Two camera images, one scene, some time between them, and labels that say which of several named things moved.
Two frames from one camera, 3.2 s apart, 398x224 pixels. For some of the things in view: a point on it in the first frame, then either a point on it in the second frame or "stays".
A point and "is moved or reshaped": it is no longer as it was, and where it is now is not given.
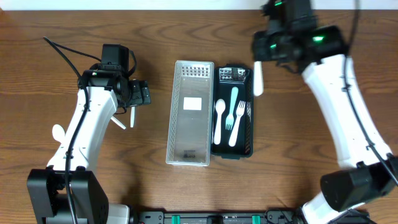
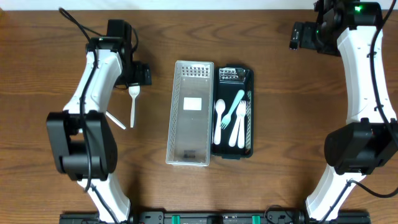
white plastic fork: x=258 y=81 → x=241 y=112
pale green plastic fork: x=230 y=120 is moved or reshaped
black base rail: x=276 y=216 stays
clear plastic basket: x=189 y=121 stays
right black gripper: x=262 y=45 → x=309 y=41
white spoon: x=220 y=107 stays
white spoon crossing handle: x=118 y=122 stays
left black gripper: x=140 y=93 → x=142 y=74
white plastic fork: x=239 y=112 stays
